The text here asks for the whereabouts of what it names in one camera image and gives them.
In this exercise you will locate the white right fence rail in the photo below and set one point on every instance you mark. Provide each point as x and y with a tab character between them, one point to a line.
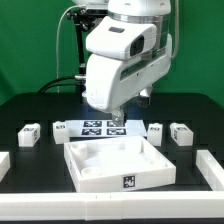
210	169

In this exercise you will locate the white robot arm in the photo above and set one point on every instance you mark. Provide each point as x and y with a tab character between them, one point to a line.
130	50

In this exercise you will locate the white fence rail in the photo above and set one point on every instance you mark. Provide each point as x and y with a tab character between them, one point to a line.
111	206
4	164
210	169

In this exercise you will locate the white left fence rail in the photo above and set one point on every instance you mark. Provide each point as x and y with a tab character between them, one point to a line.
4	164

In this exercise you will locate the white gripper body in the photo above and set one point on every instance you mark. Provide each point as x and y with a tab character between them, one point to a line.
110	82

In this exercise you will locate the white front fence rail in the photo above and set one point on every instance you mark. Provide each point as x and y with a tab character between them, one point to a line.
111	206

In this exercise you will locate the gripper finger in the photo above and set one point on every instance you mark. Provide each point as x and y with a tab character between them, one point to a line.
118	117

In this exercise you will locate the white sheet with markers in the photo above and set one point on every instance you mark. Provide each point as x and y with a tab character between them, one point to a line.
104	128

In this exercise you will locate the white square table top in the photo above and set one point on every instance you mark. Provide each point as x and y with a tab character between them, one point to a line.
117	165

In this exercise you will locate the black camera stand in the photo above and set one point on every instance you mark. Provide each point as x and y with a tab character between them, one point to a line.
85	19

